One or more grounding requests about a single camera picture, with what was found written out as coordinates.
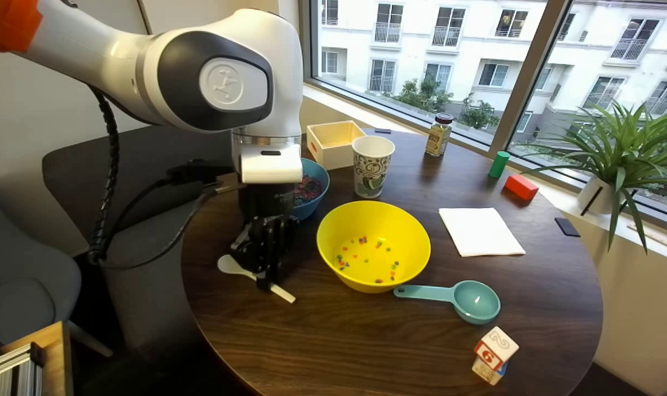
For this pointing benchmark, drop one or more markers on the white wooden box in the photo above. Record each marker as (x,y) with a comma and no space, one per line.
(331,144)

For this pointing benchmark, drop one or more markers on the small white carton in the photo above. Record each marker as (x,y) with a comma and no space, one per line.
(491,356)

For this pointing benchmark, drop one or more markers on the white plastic spoon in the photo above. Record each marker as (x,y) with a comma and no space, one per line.
(231,268)

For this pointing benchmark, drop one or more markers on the patterned paper cup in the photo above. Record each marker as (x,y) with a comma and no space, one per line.
(370,163)

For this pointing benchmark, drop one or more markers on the potted green plant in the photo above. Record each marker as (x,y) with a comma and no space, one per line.
(626,149)

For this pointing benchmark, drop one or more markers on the white paper napkin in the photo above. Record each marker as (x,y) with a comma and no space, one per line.
(480,231)

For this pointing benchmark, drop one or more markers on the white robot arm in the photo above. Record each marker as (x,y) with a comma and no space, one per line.
(243,73)

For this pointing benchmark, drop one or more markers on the green block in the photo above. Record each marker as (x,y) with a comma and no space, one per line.
(498,166)

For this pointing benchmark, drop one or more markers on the blue bowl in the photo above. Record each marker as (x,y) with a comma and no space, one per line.
(304,209)

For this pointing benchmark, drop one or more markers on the glass jar with dark lid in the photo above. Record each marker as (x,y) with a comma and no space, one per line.
(438,134)

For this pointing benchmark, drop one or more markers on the cereal pieces in yellow bowl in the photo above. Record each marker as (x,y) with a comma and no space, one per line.
(367,261)

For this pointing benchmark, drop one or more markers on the teal measuring scoop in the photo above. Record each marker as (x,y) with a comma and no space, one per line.
(472,301)

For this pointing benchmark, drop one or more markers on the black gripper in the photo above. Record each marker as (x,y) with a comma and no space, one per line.
(269,226)

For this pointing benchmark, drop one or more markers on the colourful cereal in blue bowl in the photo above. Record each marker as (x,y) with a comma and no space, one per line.
(307,189)

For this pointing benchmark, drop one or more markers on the dark grey bench cushion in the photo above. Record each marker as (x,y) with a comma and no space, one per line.
(141,262)

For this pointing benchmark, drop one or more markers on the yellow bowl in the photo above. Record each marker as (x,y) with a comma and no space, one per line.
(379,221)

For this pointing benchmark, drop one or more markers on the grey office chair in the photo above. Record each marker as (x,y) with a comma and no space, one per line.
(37,287)

